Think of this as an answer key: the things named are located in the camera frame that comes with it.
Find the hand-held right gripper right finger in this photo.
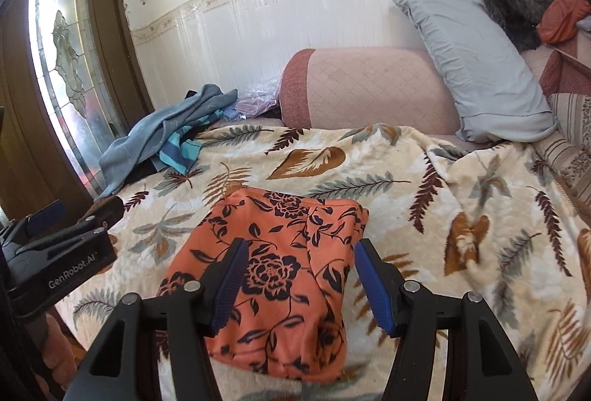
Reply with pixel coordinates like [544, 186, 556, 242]
[355, 238, 539, 401]

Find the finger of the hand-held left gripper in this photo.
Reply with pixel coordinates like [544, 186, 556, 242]
[69, 196, 125, 240]
[0, 199, 66, 241]

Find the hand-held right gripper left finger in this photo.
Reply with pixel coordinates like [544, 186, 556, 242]
[83, 238, 251, 401]

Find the orange floral garment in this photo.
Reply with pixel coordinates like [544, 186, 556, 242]
[157, 187, 370, 383]

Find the person's left hand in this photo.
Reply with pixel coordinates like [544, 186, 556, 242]
[37, 311, 77, 390]

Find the blue-grey cloth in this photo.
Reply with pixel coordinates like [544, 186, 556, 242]
[99, 83, 238, 198]

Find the teal striped cloth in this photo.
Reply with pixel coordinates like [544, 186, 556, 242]
[159, 130, 204, 174]

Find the wooden door with stained glass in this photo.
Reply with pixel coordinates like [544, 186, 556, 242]
[0, 0, 155, 221]

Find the leaf print blanket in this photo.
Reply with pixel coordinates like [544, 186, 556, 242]
[53, 124, 591, 401]

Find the clear plastic bag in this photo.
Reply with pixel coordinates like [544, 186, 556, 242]
[233, 75, 282, 120]

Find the beige pillow with red band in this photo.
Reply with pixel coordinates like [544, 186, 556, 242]
[279, 47, 462, 136]

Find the striped floral sofa cover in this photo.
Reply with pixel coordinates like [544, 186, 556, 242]
[533, 92, 591, 210]

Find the grey pillow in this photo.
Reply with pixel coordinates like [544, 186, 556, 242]
[392, 0, 557, 143]

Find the dark fur garment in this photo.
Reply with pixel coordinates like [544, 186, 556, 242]
[480, 0, 561, 53]

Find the orange-red cloth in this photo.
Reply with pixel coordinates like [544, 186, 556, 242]
[536, 0, 591, 44]

